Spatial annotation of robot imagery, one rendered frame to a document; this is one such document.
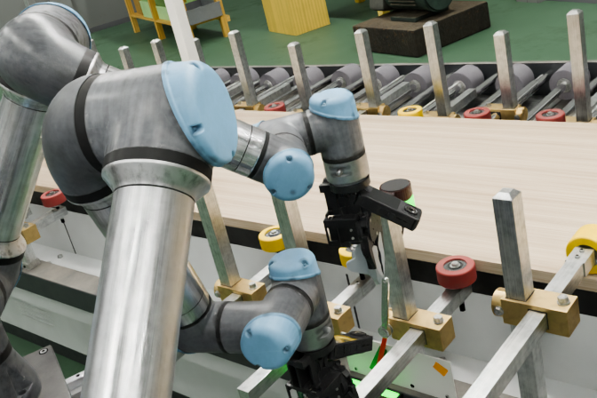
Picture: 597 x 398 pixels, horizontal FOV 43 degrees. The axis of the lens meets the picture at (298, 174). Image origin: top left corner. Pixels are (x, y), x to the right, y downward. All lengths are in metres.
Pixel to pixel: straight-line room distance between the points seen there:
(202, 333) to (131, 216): 0.38
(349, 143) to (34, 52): 0.50
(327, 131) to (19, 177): 0.49
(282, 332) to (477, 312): 0.74
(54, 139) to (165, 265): 0.21
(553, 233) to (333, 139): 0.61
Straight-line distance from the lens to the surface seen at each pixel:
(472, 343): 1.77
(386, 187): 1.43
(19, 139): 1.25
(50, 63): 1.07
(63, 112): 0.86
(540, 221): 1.72
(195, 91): 0.78
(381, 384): 1.40
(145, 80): 0.81
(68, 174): 0.90
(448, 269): 1.57
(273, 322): 1.05
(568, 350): 1.66
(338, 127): 1.23
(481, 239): 1.67
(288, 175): 1.09
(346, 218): 1.30
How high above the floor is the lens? 1.72
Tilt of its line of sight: 22 degrees down
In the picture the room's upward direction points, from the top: 14 degrees counter-clockwise
